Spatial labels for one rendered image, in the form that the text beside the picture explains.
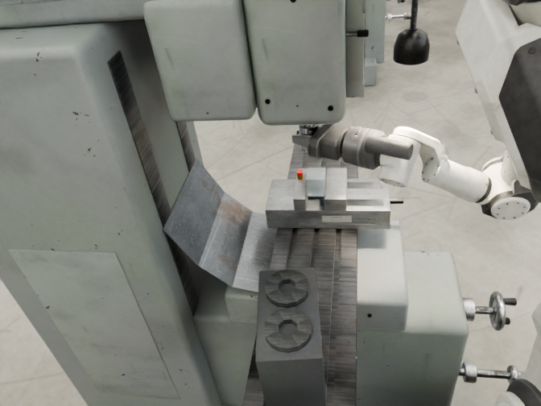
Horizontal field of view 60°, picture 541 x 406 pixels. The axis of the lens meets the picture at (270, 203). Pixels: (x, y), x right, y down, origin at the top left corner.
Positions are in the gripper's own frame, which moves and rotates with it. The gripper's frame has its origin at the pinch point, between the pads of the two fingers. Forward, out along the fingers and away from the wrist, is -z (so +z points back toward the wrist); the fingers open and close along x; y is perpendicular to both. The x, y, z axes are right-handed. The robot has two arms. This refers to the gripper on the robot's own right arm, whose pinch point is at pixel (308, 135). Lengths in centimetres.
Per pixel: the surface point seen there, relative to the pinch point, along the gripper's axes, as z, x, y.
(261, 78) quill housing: -2.6, 12.2, -19.6
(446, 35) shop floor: -78, -394, 123
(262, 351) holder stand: 17, 48, 14
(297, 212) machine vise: -6.0, -0.2, 26.5
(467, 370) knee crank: 45, -5, 73
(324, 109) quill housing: 8.7, 7.0, -12.0
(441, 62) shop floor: -62, -331, 123
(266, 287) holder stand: 9.8, 36.1, 13.0
